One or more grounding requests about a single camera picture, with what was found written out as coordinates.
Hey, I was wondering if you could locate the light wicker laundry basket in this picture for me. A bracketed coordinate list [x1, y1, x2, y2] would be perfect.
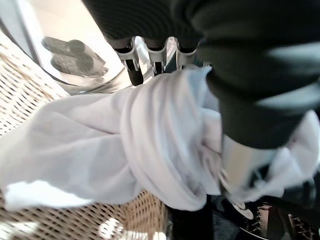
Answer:
[0, 29, 169, 240]

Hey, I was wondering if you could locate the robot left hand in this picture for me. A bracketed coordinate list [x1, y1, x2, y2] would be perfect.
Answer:
[81, 0, 320, 176]

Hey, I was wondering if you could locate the white cloth garment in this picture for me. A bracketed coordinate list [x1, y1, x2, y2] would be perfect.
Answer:
[0, 65, 320, 213]

